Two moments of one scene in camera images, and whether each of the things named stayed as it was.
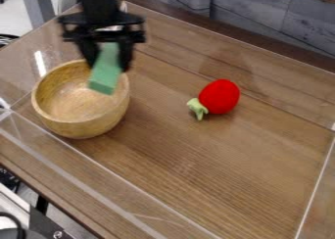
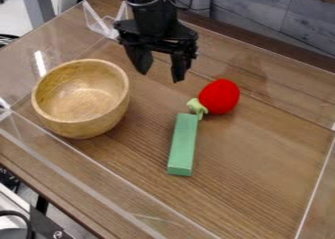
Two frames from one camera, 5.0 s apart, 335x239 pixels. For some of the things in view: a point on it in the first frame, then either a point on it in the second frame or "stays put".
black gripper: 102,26 -> 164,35
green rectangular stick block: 107,68 -> 182,150
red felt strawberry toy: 219,98 stays put
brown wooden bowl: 72,110 stays put
